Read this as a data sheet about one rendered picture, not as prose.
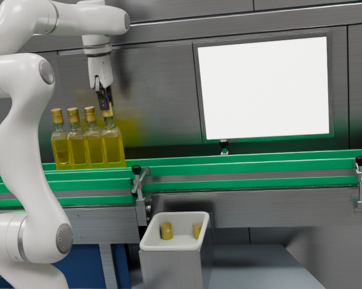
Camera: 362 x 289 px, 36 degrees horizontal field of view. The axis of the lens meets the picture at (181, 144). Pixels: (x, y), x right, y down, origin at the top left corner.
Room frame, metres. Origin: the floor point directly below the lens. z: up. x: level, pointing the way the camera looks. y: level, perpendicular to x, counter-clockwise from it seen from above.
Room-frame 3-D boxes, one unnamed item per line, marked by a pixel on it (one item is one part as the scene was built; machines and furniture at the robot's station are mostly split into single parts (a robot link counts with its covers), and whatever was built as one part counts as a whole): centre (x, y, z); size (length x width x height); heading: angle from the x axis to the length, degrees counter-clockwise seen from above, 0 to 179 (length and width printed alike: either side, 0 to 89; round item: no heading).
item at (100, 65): (1.71, 0.22, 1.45); 0.10 x 0.07 x 0.11; 169
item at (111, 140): (1.71, 0.22, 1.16); 0.06 x 0.06 x 0.21; 79
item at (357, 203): (1.43, -0.49, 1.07); 0.17 x 0.05 x 0.23; 168
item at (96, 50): (1.71, 0.22, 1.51); 0.09 x 0.08 x 0.03; 169
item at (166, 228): (1.53, 0.07, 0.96); 0.04 x 0.04 x 0.04
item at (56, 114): (1.75, 0.39, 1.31); 0.04 x 0.04 x 0.04
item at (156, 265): (1.47, 0.04, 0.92); 0.27 x 0.17 x 0.15; 168
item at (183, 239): (1.44, 0.04, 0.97); 0.22 x 0.17 x 0.09; 168
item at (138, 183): (1.56, 0.13, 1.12); 0.17 x 0.03 x 0.12; 168
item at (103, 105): (1.68, 0.23, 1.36); 0.03 x 0.03 x 0.07; 79
